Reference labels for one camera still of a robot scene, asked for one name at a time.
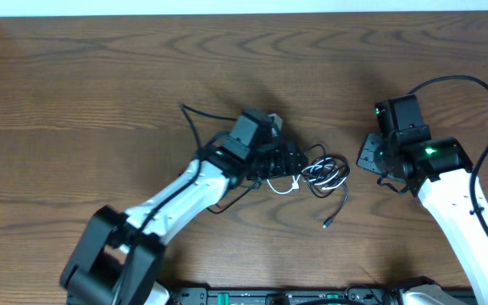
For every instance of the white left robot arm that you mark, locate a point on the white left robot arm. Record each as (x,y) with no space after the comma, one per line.
(119,254)

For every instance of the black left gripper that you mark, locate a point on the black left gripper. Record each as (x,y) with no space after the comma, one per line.
(282,151)

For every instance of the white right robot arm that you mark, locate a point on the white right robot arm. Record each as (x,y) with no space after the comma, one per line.
(439,173)

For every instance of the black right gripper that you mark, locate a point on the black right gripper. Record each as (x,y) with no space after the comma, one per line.
(365,159)

